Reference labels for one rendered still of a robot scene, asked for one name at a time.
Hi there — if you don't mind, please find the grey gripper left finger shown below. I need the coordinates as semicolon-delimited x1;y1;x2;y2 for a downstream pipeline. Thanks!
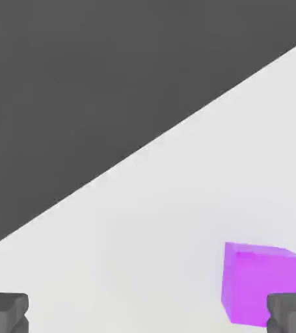
0;292;30;333

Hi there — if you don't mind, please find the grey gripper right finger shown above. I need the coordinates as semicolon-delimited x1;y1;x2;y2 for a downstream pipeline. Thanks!
265;292;296;333

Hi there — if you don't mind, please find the small purple cube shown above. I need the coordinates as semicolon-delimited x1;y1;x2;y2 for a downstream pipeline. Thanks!
221;241;296;328

